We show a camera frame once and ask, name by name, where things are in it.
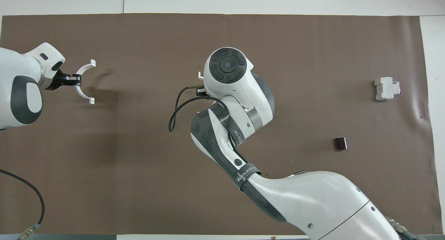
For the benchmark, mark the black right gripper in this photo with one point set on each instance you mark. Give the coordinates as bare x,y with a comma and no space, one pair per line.
201,92

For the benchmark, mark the dark brown cylinder part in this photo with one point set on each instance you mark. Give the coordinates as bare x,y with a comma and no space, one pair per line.
340,143

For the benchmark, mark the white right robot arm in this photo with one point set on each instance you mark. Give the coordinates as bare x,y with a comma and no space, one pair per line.
313,198

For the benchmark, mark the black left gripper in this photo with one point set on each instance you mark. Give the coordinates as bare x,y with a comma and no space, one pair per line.
57,80

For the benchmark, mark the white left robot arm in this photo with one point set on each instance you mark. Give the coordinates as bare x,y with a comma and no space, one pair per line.
17,83

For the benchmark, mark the grey circuit breaker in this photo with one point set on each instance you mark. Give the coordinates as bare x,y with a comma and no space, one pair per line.
385,88

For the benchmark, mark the brown paper table mat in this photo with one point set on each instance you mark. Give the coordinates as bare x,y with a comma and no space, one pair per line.
139,146

